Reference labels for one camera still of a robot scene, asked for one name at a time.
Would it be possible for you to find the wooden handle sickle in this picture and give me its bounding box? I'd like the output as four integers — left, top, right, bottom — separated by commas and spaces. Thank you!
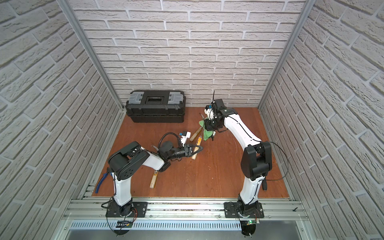
149, 145, 160, 190
192, 135, 203, 160
190, 113, 205, 142

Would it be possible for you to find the green rag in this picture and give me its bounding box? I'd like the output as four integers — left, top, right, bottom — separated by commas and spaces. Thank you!
199, 120, 216, 141

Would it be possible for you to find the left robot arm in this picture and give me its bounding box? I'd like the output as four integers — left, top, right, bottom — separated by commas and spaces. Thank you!
108, 141, 203, 207

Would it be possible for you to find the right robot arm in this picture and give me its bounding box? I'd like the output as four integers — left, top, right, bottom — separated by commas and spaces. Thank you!
205, 99, 273, 207

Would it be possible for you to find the black plastic toolbox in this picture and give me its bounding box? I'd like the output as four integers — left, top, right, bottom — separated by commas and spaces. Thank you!
125, 90, 186, 123

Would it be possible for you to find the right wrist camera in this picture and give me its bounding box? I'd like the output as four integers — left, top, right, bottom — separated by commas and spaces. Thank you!
204, 105, 215, 120

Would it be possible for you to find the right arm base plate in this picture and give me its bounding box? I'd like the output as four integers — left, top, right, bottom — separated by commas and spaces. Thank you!
224, 201, 265, 219

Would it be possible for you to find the black handled screwdriver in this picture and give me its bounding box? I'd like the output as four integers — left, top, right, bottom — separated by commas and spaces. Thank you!
262, 176, 268, 191

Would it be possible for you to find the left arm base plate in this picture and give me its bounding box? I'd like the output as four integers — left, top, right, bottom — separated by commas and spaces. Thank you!
106, 200, 148, 218

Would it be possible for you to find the aluminium front rail frame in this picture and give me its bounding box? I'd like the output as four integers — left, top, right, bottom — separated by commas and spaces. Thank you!
52, 197, 315, 240

